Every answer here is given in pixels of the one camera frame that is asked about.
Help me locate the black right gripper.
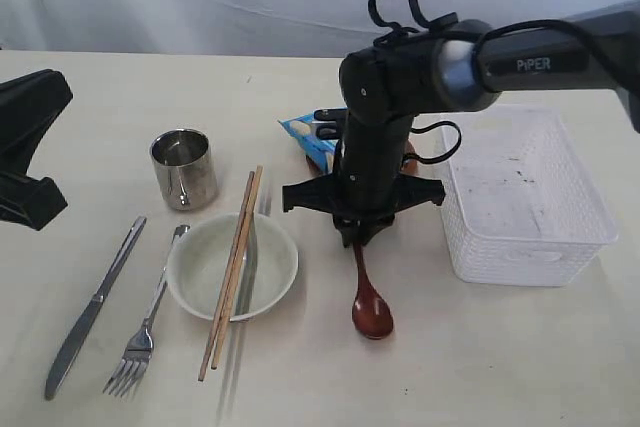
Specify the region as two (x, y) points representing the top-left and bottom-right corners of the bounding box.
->
(282, 116), (445, 248)

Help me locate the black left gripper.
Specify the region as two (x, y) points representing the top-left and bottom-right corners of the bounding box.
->
(1, 69), (73, 231)

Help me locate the dark brown wooden plate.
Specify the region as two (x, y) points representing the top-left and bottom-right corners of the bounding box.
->
(305, 139), (419, 176)

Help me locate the blue chips bag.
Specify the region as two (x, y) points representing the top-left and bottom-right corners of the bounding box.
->
(279, 111), (339, 174)

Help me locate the dark brown wooden spoon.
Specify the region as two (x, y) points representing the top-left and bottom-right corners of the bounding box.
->
(351, 243), (394, 340)

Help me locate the light wooden chopstick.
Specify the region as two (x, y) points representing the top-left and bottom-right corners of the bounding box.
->
(197, 171), (255, 382)

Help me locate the white plastic perforated basket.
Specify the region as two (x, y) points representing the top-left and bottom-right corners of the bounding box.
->
(434, 104), (618, 287)

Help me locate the pale green ceramic bowl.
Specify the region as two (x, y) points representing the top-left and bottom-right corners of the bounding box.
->
(166, 212), (298, 322)

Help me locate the shiny steel cup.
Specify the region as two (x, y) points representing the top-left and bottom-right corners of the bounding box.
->
(149, 128), (219, 211)

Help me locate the grey metal utensil handle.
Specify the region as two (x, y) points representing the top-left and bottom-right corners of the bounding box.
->
(44, 216), (147, 401)

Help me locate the blue-grey utensil handle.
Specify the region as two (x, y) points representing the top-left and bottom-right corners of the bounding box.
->
(102, 224), (193, 399)

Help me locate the dark wooden chopstick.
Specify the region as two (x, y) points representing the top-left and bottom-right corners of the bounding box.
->
(210, 165), (263, 370)

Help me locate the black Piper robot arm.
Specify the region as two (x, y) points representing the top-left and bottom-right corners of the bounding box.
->
(282, 1), (639, 244)

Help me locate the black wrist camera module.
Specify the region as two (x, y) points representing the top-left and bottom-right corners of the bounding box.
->
(311, 108), (347, 140)

